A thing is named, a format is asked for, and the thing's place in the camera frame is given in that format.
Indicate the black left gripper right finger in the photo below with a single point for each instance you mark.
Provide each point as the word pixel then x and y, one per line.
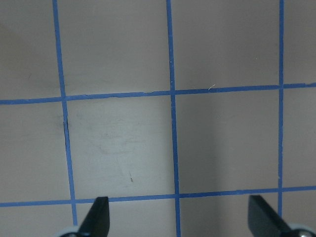
pixel 263 221

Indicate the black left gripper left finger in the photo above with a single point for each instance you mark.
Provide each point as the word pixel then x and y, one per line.
pixel 97 221

